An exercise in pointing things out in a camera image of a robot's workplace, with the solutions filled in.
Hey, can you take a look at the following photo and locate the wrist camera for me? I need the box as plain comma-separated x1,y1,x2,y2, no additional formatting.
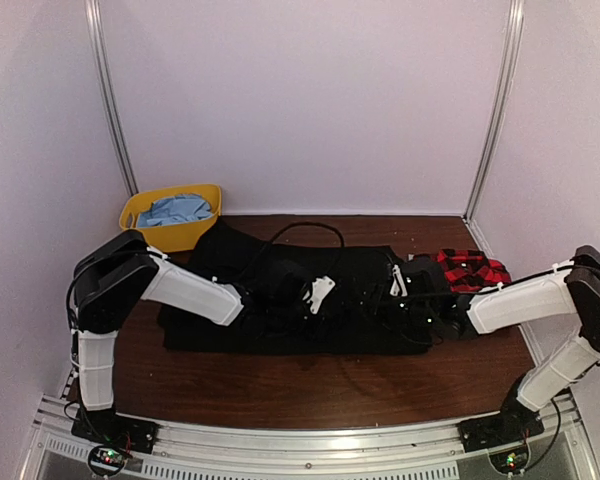
389,255,450,297
263,260,336,315

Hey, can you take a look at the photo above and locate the circuit board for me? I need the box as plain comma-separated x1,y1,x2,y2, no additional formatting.
489,447,530,476
87,445,131,477

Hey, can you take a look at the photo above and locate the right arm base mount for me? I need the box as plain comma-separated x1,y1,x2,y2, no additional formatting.
458,397,544,453

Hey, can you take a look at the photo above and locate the right circuit board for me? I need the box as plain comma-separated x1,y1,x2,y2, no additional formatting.
489,447,530,476

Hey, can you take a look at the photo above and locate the red black plaid shirt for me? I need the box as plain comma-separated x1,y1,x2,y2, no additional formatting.
434,249,512,293

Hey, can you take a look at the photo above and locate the light blue shirt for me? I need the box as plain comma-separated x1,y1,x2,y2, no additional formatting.
136,194,213,228

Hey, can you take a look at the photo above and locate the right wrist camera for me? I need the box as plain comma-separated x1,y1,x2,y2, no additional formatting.
389,255,450,297

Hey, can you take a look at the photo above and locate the aluminium right corner post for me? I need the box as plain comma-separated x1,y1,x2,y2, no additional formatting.
463,0,525,224

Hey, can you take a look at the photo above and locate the left circuit board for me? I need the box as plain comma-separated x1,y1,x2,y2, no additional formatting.
87,445,131,477

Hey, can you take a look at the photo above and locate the aluminium corner post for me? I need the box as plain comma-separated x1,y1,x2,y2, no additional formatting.
84,0,139,197
463,0,525,224

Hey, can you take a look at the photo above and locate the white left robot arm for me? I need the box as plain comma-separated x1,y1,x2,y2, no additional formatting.
67,225,338,444

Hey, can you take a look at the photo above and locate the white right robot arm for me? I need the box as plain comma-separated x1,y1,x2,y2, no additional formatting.
374,245,600,442

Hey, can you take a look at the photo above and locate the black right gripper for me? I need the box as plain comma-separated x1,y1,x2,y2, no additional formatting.
345,285,436,335

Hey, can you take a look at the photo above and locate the yellow plastic basket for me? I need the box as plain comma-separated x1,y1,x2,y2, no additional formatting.
119,184,222,253

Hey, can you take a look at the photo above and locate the aluminium left corner post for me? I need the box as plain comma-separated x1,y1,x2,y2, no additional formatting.
84,0,139,197

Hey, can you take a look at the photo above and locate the black long sleeve shirt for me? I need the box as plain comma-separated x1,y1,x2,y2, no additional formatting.
158,220,432,355

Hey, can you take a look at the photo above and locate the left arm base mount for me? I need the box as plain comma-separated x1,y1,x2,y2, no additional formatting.
63,400,159,454

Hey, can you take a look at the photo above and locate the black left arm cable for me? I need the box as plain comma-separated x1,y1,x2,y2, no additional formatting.
234,222,345,291

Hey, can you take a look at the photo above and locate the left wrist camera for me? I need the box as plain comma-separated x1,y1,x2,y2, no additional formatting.
263,260,336,315

